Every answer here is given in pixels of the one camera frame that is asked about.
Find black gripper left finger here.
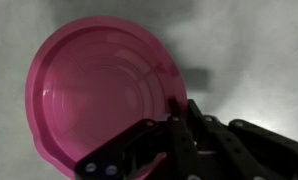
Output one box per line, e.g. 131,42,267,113
74,98,203,180

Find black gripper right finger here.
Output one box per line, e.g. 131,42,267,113
187,98,298,180

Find pink plastic bowl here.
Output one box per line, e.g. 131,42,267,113
24,15,189,180

